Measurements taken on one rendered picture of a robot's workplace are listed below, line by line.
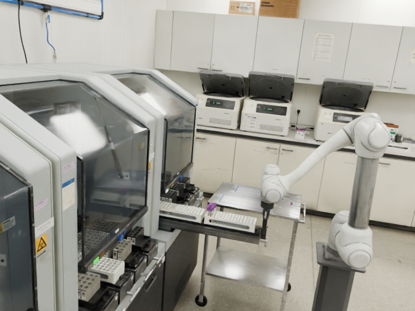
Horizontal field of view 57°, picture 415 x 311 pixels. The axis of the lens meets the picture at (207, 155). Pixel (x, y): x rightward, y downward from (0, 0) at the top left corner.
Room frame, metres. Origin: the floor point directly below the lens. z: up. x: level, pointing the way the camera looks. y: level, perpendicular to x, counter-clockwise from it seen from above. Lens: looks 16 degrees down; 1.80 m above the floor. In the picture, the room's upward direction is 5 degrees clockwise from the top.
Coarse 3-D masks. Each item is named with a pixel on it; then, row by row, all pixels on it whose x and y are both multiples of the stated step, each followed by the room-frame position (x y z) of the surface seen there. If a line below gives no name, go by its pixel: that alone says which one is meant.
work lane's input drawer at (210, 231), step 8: (160, 216) 2.09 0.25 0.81; (160, 224) 2.08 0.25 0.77; (168, 224) 2.07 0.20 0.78; (176, 224) 2.06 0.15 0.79; (184, 224) 2.05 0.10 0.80; (192, 224) 2.04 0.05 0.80; (200, 224) 2.04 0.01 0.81; (200, 232) 2.03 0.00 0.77; (208, 232) 2.02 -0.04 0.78; (216, 232) 2.01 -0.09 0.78; (224, 232) 2.00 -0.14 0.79; (232, 232) 1.99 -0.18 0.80; (240, 232) 1.99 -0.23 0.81; (248, 232) 1.98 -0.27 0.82; (256, 232) 1.99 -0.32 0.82; (240, 240) 1.98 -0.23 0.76; (248, 240) 1.97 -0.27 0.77; (256, 240) 1.96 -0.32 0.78
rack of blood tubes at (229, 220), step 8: (208, 216) 2.04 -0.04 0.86; (216, 216) 2.05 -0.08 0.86; (224, 216) 2.08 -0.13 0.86; (232, 216) 2.07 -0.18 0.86; (240, 216) 2.09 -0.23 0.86; (216, 224) 2.03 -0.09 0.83; (224, 224) 2.03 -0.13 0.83; (232, 224) 2.08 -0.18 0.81; (240, 224) 2.00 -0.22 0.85; (248, 224) 1.99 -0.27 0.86
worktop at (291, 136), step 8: (200, 128) 4.44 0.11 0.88; (208, 128) 4.42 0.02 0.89; (216, 128) 4.41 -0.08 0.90; (224, 128) 4.45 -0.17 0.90; (288, 128) 4.81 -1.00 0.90; (264, 136) 4.28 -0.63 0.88; (272, 136) 4.26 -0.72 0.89; (280, 136) 4.27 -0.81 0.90; (288, 136) 4.31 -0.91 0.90; (312, 136) 4.43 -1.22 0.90; (320, 144) 4.15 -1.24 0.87; (384, 152) 4.00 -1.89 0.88; (392, 152) 3.99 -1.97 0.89; (400, 152) 3.98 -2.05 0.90; (408, 152) 4.01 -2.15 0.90
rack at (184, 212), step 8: (160, 208) 2.10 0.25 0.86; (168, 208) 2.11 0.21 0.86; (176, 208) 2.12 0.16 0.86; (184, 208) 2.13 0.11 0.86; (192, 208) 2.14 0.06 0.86; (200, 208) 2.15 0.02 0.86; (168, 216) 2.09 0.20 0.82; (176, 216) 2.13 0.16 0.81; (184, 216) 2.14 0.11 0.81; (192, 216) 2.15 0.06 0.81; (200, 216) 2.05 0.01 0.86
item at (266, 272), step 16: (224, 192) 2.57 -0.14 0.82; (240, 192) 2.60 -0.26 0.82; (256, 192) 2.63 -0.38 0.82; (240, 208) 2.31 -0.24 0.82; (256, 208) 2.33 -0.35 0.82; (288, 208) 2.38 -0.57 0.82; (304, 208) 2.49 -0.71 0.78; (208, 240) 2.37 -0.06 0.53; (224, 256) 2.61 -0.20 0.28; (240, 256) 2.63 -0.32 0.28; (256, 256) 2.66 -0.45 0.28; (288, 256) 2.22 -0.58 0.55; (208, 272) 2.38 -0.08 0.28; (224, 272) 2.40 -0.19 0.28; (240, 272) 2.41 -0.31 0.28; (256, 272) 2.43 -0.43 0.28; (272, 272) 2.45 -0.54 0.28; (288, 272) 2.22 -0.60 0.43; (272, 288) 2.26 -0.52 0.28; (288, 288) 2.62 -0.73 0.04
